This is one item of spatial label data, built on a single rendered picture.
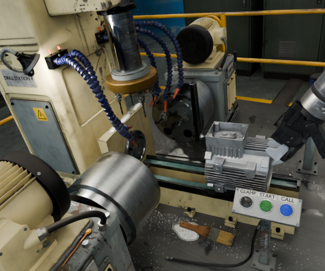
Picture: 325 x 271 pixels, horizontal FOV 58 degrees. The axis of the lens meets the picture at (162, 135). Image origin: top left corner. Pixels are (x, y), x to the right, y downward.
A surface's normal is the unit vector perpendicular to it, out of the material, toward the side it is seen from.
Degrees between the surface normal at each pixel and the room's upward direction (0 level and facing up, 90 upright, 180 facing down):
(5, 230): 0
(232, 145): 90
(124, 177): 36
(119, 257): 89
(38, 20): 90
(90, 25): 90
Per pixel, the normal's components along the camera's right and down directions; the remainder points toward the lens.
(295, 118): -0.43, 0.53
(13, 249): 0.89, 0.11
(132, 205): 0.75, -0.25
